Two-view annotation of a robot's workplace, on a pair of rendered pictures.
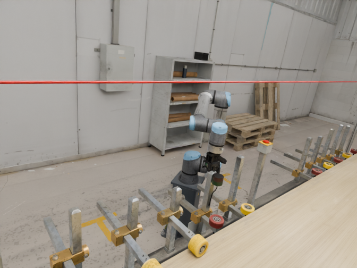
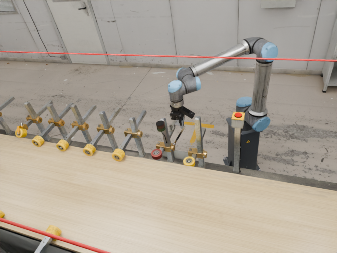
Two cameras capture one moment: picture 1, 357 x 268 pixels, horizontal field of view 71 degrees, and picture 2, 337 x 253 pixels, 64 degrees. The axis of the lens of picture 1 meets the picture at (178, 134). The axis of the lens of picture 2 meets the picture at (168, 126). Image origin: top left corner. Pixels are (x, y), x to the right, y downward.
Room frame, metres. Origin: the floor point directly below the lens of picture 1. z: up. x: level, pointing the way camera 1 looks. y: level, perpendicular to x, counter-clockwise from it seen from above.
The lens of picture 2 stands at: (0.75, -1.57, 2.29)
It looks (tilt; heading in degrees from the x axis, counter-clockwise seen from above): 40 degrees down; 68
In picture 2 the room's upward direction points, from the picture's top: 11 degrees counter-clockwise
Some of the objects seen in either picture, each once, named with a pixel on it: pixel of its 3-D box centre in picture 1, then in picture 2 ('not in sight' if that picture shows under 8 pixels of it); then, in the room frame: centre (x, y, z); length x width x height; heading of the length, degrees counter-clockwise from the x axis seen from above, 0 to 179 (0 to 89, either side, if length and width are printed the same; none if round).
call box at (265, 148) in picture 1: (264, 147); (237, 120); (1.60, -0.59, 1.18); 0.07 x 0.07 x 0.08; 42
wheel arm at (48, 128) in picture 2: not in sight; (55, 120); (0.58, 0.57, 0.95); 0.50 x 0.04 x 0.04; 42
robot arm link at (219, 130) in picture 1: (218, 134); (175, 91); (1.38, -0.23, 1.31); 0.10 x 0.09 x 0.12; 172
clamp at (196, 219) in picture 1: (202, 214); (165, 146); (1.24, -0.20, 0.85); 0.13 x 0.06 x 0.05; 132
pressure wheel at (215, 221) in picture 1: (215, 226); (157, 157); (1.14, -0.27, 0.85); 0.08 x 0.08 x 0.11
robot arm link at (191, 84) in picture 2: (217, 127); (190, 84); (1.50, -0.23, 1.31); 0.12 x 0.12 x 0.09; 82
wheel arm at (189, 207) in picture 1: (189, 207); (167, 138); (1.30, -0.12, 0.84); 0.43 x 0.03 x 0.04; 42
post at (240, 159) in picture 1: (233, 189); (199, 143); (1.43, -0.40, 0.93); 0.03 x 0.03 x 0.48; 42
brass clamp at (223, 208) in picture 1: (228, 203); (197, 153); (1.41, -0.38, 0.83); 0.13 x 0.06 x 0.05; 132
